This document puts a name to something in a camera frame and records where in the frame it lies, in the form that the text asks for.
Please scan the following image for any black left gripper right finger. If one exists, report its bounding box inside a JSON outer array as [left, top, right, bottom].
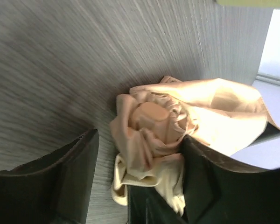
[[181, 137, 280, 224]]

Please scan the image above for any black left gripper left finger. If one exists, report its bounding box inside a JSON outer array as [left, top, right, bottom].
[[0, 129, 99, 224]]

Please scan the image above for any cream folding umbrella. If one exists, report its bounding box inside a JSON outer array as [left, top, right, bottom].
[[110, 76, 280, 224]]

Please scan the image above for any clear plastic bottle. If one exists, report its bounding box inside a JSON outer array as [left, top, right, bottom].
[[216, 0, 280, 8]]

